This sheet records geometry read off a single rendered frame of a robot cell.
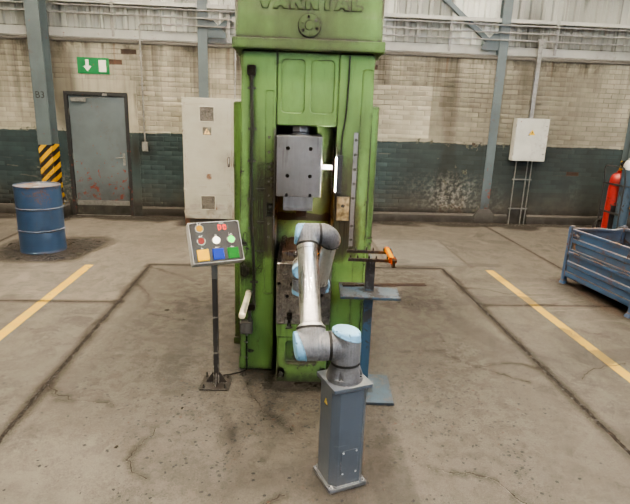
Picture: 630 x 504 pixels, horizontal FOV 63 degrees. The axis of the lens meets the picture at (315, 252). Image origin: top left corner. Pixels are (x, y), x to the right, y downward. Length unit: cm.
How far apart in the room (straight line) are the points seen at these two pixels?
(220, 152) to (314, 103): 536
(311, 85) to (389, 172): 620
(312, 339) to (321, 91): 175
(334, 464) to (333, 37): 256
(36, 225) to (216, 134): 312
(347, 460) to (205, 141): 679
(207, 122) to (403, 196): 376
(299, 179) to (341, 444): 169
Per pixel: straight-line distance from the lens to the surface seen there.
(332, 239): 280
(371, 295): 344
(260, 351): 401
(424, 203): 991
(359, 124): 361
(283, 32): 359
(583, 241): 673
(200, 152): 890
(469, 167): 1007
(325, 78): 361
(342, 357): 261
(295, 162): 346
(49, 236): 763
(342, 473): 293
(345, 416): 274
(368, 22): 362
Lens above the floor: 191
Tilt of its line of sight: 15 degrees down
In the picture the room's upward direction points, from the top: 2 degrees clockwise
